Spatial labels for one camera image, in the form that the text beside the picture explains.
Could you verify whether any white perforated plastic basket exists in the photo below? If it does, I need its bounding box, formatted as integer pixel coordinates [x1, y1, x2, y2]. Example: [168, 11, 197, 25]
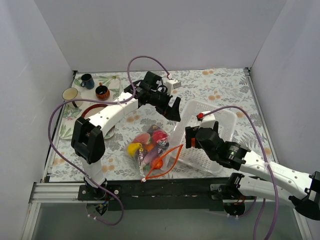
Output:
[170, 99, 238, 175]

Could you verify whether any yellow fake lemon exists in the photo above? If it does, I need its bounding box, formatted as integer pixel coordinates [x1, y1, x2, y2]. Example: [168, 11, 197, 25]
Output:
[127, 142, 143, 158]

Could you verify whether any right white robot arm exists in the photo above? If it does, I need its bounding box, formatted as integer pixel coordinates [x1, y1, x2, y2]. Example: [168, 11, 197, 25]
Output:
[185, 122, 320, 221]

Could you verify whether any aluminium frame rail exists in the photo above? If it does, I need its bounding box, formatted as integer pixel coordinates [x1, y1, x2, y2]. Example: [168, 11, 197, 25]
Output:
[29, 181, 301, 203]

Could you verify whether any red rimmed plate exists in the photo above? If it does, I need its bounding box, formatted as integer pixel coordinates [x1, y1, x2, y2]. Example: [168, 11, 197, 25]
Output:
[81, 103, 116, 139]

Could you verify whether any leaf patterned serving tray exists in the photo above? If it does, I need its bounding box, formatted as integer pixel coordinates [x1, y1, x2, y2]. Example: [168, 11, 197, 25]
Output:
[59, 73, 121, 140]

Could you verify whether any cream enamel mug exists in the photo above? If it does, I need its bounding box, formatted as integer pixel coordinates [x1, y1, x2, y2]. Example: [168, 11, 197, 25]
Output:
[62, 87, 83, 109]

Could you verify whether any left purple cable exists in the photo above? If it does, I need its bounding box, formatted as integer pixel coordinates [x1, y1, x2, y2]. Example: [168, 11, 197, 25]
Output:
[48, 56, 171, 226]

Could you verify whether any dark blue mug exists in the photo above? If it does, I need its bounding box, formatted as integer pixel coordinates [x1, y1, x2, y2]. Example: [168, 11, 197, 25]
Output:
[80, 73, 95, 90]

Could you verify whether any red fake apple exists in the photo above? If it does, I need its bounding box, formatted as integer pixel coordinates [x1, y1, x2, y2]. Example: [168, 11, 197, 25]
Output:
[152, 129, 169, 143]

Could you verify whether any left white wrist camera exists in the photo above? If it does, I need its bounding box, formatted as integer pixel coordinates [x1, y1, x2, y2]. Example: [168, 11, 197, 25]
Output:
[164, 79, 181, 94]

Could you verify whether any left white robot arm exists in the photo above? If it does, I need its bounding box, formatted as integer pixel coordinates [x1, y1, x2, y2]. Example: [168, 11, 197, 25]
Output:
[71, 71, 181, 200]

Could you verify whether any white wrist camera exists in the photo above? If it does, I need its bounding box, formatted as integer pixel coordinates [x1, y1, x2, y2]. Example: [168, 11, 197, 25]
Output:
[196, 111, 217, 130]
[164, 79, 181, 94]

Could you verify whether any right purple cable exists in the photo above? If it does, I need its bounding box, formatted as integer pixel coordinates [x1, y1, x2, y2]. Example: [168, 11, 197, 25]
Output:
[199, 105, 280, 240]

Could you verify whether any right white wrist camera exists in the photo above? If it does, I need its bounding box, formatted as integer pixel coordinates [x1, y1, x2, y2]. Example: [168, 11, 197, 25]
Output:
[196, 111, 217, 130]

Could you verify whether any brown orange small cup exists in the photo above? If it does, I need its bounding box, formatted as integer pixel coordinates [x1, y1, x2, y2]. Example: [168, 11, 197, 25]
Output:
[95, 82, 110, 101]

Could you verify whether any purple cable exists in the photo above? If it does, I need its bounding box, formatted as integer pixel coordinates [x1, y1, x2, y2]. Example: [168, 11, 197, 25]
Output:
[199, 105, 280, 240]
[48, 56, 171, 226]

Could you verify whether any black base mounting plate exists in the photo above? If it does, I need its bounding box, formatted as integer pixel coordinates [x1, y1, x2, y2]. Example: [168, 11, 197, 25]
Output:
[77, 177, 257, 211]

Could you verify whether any clear zip top bag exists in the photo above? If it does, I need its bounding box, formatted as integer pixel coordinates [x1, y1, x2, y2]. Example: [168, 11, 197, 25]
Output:
[125, 124, 184, 183]

